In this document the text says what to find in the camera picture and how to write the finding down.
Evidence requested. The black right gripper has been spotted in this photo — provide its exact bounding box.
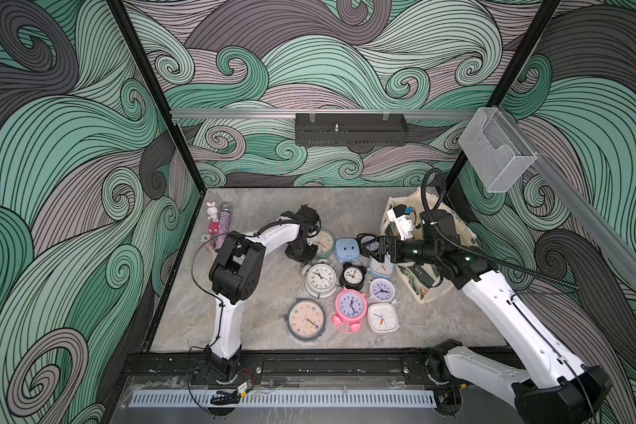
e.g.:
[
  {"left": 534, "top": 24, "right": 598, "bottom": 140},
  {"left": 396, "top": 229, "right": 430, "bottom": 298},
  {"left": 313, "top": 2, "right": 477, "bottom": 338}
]
[{"left": 361, "top": 234, "right": 439, "bottom": 266}]

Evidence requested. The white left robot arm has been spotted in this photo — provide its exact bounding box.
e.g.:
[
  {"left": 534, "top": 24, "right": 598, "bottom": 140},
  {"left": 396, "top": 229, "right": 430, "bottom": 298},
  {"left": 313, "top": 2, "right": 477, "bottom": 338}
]
[{"left": 204, "top": 217, "right": 321, "bottom": 380}]

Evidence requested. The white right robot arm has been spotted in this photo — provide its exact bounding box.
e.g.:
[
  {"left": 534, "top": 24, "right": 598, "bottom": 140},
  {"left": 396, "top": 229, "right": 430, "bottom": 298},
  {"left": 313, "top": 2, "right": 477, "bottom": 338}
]
[{"left": 372, "top": 236, "right": 612, "bottom": 423}]

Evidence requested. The small black alarm clock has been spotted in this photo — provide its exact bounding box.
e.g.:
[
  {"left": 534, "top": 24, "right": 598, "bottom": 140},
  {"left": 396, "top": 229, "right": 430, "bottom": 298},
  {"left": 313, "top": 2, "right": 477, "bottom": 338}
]
[{"left": 356, "top": 233, "right": 380, "bottom": 259}]

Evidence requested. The light blue square alarm clock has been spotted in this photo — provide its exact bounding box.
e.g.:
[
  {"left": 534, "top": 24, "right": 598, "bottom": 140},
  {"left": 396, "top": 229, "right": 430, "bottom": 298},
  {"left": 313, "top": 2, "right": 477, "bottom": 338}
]
[{"left": 367, "top": 255, "right": 396, "bottom": 280}]

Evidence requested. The green round alarm clock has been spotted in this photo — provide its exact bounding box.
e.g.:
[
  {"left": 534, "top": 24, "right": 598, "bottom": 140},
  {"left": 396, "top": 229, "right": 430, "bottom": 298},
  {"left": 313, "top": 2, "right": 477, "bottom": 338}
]
[{"left": 311, "top": 230, "right": 336, "bottom": 259}]

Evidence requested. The floral canvas tote bag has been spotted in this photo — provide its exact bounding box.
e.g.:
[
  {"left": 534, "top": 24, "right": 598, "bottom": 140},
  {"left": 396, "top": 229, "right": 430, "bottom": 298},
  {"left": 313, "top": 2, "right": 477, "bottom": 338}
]
[{"left": 380, "top": 188, "right": 479, "bottom": 304}]

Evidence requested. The silver twin-bell alarm clock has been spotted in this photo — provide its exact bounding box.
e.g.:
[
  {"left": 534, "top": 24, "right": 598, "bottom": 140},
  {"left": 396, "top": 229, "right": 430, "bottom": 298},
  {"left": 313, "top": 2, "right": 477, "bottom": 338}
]
[{"left": 301, "top": 260, "right": 337, "bottom": 300}]

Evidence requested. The white purple-face alarm clock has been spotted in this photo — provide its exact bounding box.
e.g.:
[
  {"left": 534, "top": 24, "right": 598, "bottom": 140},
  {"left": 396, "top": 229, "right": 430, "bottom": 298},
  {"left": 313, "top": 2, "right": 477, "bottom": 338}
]
[{"left": 367, "top": 277, "right": 397, "bottom": 305}]

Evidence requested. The light blue square clock back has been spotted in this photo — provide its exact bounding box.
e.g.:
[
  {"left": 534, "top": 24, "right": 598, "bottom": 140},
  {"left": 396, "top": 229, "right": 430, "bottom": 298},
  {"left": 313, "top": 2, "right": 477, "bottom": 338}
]
[{"left": 334, "top": 238, "right": 360, "bottom": 263}]

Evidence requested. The black twin-bell alarm clock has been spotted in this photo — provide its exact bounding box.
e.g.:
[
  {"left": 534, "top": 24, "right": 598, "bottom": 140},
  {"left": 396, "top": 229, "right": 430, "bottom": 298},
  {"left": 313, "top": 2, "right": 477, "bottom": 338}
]
[{"left": 339, "top": 263, "right": 367, "bottom": 292}]

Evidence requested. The pink twin-bell alarm clock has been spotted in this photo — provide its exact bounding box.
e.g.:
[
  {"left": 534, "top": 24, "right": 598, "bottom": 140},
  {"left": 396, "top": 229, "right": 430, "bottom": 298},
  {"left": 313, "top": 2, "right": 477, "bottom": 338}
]
[{"left": 332, "top": 288, "right": 367, "bottom": 334}]

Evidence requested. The white square alarm clock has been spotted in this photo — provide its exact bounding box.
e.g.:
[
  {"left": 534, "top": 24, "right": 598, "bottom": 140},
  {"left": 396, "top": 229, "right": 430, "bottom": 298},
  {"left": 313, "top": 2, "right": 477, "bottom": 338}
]
[{"left": 367, "top": 303, "right": 399, "bottom": 334}]

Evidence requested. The large round blue-rim clock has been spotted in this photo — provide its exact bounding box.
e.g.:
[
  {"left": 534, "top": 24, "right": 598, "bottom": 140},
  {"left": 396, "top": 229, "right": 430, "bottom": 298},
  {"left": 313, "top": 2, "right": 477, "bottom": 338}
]
[{"left": 284, "top": 299, "right": 326, "bottom": 342}]

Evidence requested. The purple patterned tube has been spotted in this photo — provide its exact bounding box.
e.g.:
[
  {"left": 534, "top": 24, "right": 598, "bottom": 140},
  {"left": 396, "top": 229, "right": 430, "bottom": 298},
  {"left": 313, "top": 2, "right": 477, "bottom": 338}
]
[{"left": 215, "top": 202, "right": 232, "bottom": 252}]

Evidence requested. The white rabbit figurine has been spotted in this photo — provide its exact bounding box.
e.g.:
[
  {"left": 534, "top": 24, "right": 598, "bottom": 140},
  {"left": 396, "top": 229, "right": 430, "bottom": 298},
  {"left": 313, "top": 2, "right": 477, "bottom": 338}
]
[{"left": 206, "top": 201, "right": 220, "bottom": 235}]

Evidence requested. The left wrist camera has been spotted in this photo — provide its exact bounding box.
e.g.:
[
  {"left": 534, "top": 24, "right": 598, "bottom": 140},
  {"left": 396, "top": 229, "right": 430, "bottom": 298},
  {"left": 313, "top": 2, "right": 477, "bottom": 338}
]
[{"left": 281, "top": 204, "right": 322, "bottom": 238}]

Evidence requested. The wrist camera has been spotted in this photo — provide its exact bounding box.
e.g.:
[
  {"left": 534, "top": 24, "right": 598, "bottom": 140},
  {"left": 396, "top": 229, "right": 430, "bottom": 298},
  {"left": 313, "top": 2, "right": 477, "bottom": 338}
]
[
  {"left": 386, "top": 203, "right": 457, "bottom": 242},
  {"left": 281, "top": 204, "right": 322, "bottom": 238}
]

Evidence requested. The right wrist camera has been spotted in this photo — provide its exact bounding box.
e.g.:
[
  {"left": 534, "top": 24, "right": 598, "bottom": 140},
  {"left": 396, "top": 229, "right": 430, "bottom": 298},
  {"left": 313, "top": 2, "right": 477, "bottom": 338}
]
[{"left": 386, "top": 203, "right": 457, "bottom": 242}]

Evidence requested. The black perforated wall tray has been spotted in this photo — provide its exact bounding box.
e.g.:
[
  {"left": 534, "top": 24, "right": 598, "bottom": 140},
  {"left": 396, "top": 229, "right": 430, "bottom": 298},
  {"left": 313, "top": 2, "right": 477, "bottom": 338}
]
[{"left": 294, "top": 112, "right": 410, "bottom": 151}]

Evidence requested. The clear acrylic wall holder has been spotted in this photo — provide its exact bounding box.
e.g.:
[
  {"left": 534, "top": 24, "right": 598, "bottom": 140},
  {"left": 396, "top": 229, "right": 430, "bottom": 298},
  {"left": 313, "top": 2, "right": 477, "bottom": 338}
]
[{"left": 459, "top": 107, "right": 536, "bottom": 194}]

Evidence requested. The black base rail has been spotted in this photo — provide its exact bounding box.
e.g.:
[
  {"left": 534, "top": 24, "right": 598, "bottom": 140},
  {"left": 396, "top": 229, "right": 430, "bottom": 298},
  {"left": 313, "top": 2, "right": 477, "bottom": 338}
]
[{"left": 120, "top": 348, "right": 454, "bottom": 387}]

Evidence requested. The white slotted cable duct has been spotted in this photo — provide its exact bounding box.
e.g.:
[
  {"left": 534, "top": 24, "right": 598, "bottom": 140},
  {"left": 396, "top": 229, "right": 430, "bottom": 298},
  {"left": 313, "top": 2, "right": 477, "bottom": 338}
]
[{"left": 128, "top": 389, "right": 436, "bottom": 409}]

